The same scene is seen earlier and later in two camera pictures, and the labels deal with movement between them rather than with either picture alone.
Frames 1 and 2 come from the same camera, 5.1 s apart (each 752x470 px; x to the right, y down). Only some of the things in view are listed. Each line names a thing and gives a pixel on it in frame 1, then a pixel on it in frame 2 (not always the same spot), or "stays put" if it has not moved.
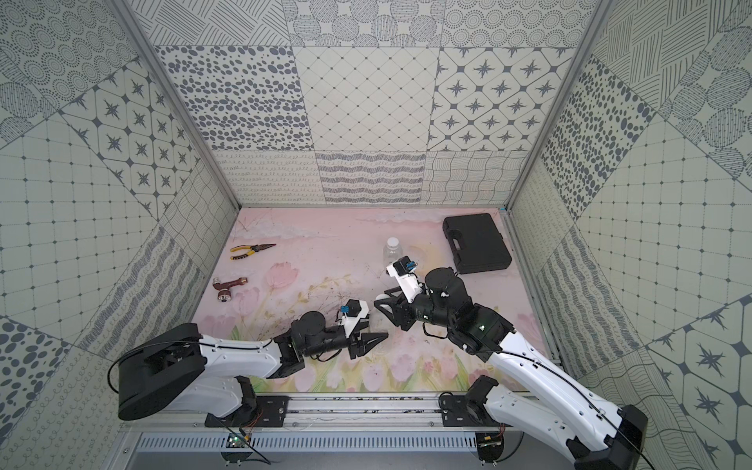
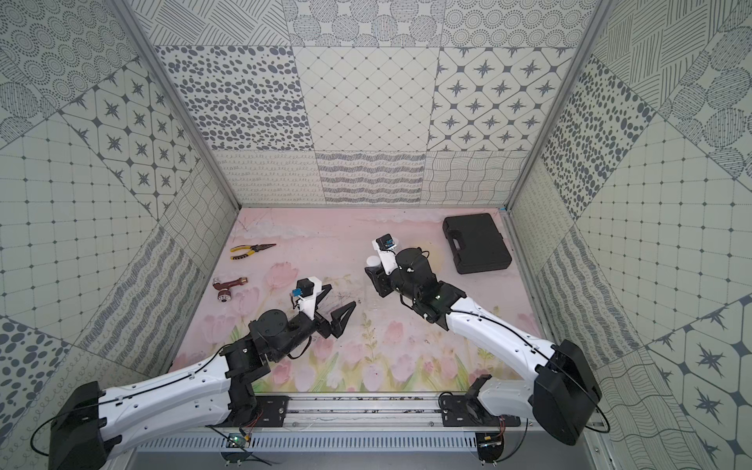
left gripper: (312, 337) → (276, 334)
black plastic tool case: (476, 242) stays put
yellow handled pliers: (254, 248) stays put
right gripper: (399, 306) → (379, 280)
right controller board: (490, 446) stays put
